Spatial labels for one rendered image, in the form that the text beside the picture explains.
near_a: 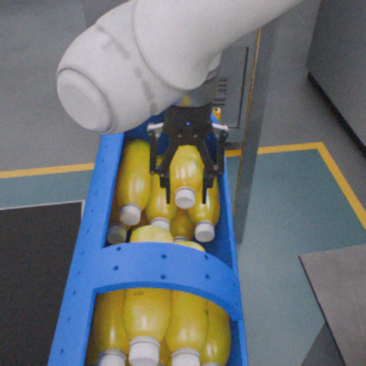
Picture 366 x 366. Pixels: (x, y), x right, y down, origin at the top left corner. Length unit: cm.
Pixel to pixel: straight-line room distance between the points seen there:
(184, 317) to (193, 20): 40
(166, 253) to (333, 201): 197
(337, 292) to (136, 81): 59
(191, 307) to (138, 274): 11
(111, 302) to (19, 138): 241
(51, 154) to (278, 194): 148
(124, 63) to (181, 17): 6
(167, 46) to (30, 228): 180
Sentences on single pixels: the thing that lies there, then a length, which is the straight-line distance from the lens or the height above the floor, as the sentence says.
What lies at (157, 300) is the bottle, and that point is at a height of 119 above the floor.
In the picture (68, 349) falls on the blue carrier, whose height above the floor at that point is 120.
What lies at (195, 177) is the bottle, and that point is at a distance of 79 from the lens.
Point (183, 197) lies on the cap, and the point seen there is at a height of 113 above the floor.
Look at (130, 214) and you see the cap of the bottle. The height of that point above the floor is 112.
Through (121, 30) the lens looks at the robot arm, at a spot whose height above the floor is 153.
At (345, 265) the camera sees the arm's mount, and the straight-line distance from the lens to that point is 87.
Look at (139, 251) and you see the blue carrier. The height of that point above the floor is 123.
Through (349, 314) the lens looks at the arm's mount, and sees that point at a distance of 81.
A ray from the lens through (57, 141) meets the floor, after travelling 285.
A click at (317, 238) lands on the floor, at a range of 224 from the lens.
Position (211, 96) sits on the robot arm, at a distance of 60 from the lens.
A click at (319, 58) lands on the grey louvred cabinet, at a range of 331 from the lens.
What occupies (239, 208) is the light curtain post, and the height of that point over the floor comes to 26.
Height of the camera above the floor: 168
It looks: 45 degrees down
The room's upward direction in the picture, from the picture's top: straight up
